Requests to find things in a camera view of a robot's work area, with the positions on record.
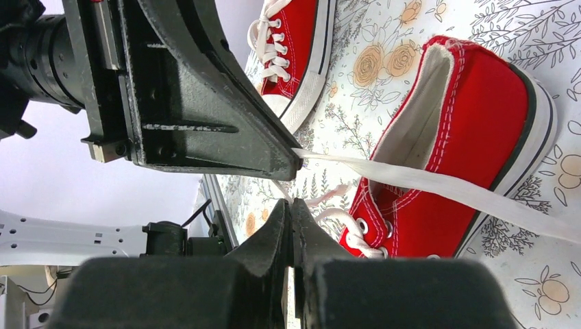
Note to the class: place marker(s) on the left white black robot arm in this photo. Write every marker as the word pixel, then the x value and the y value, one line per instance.
pixel 37 64

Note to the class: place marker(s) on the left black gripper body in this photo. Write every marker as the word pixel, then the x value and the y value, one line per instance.
pixel 100 38

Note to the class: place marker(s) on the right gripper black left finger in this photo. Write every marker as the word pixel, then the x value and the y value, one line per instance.
pixel 243 289

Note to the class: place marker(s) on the red sneaker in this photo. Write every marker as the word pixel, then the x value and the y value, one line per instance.
pixel 292 40
pixel 471 131

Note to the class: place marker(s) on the floral patterned mat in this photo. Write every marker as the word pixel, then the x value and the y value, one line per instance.
pixel 376 51

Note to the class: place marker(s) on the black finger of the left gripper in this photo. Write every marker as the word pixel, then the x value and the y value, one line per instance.
pixel 190 107

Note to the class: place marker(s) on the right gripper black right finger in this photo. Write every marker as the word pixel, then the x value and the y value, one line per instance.
pixel 333 289

